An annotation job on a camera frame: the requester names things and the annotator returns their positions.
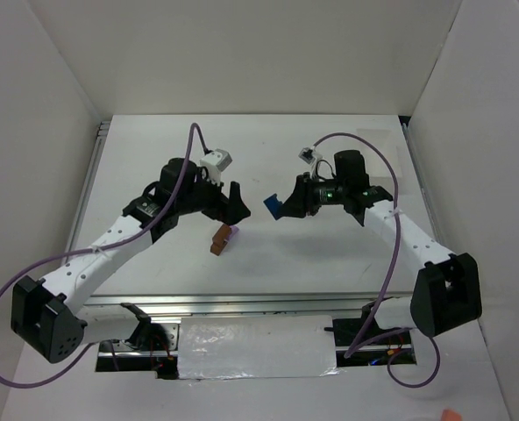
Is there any purple wood cube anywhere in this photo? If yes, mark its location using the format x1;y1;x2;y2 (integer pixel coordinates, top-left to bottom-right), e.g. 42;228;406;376
226;225;239;240

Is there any blue notched wood block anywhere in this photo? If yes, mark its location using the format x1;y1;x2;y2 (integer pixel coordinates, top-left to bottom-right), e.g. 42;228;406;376
263;193;282;220

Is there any brown arch wood block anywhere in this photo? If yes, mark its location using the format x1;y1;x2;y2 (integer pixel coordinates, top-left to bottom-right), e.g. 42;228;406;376
210;225;231;256

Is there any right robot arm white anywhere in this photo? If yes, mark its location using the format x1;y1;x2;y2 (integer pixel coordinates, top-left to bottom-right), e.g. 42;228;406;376
275;148;482;338

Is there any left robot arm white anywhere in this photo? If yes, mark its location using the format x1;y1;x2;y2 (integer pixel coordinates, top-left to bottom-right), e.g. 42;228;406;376
11;149;251;364

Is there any silver foil tape sheet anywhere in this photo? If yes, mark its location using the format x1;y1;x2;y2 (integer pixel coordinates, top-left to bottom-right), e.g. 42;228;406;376
177;315;338;380

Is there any orange object at edge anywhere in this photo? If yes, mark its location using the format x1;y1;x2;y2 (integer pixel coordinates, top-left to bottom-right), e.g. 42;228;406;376
440;409;463;421

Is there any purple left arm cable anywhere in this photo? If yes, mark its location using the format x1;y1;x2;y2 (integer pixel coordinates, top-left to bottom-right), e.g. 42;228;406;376
0;122;212;389

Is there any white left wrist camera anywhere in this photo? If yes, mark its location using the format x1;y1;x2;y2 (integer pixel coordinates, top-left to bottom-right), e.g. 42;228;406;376
199;149;232;186

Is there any aluminium frame rail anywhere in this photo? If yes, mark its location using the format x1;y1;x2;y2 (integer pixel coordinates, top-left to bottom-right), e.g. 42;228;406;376
60;115;435;317

